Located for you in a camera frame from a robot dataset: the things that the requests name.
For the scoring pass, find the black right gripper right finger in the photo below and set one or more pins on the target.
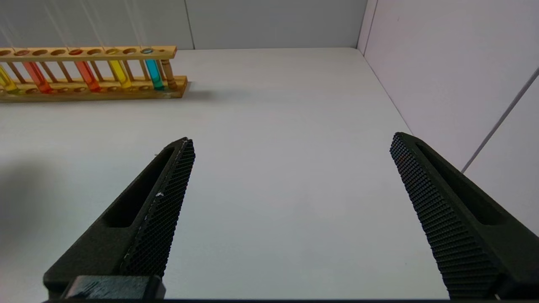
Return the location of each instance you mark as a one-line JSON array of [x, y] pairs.
[[459, 227]]

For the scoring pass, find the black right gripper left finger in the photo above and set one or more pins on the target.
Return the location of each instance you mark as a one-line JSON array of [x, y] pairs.
[[147, 219]]

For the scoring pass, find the glass test tube yellow pigment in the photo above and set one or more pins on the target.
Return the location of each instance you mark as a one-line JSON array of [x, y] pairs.
[[120, 73], [6, 82]]

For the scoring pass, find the wooden test tube rack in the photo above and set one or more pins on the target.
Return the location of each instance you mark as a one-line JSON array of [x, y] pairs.
[[97, 90]]

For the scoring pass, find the glass test tube blue pigment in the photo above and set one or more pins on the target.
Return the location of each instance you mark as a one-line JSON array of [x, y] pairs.
[[154, 73]]

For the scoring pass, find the glass test tube orange pigment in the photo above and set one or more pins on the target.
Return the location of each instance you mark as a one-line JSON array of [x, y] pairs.
[[88, 75], [38, 78]]

